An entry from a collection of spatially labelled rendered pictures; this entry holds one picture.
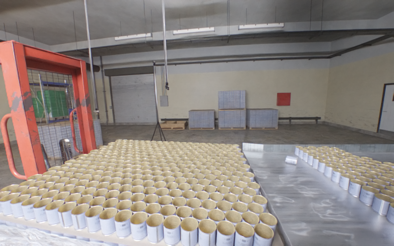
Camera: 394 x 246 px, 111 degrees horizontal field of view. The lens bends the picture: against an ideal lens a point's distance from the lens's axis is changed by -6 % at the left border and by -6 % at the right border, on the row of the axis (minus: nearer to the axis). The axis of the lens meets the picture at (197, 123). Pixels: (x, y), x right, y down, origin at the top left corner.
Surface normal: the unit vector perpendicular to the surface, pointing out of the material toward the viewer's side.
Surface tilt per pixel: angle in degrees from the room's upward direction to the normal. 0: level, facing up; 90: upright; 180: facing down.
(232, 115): 89
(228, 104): 88
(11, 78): 90
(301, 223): 0
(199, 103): 90
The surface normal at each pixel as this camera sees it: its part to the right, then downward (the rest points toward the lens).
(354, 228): -0.03, -0.99
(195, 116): -0.18, 0.18
